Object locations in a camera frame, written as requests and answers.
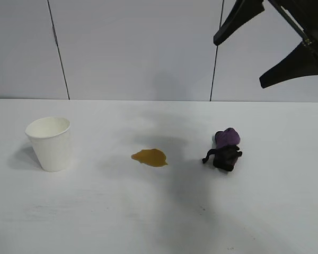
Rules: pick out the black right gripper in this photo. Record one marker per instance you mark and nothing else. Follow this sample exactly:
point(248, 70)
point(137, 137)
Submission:
point(312, 16)

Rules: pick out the white paper cup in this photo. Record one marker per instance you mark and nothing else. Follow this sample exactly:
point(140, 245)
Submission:
point(53, 148)

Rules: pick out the brown liquid spill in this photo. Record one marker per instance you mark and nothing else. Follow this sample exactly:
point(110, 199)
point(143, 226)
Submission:
point(149, 157)

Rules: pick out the purple and black cloth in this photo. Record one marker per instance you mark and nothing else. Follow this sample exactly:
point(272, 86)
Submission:
point(226, 150)

